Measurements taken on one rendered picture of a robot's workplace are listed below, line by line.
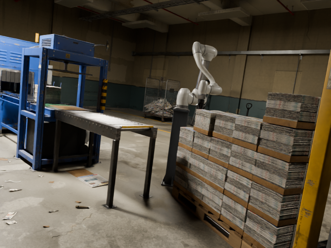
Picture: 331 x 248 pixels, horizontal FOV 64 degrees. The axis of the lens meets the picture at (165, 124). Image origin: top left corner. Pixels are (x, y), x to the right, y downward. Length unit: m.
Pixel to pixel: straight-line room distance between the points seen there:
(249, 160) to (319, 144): 0.73
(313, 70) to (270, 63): 1.35
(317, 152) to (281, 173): 0.47
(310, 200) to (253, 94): 8.29
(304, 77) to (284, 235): 7.49
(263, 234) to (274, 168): 0.50
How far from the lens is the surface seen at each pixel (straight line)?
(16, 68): 5.96
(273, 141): 2.05
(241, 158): 2.28
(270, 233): 2.17
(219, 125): 2.51
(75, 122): 3.24
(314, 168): 1.65
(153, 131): 2.91
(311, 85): 9.23
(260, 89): 9.73
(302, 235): 1.76
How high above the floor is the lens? 1.20
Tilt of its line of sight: 7 degrees down
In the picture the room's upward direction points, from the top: 7 degrees clockwise
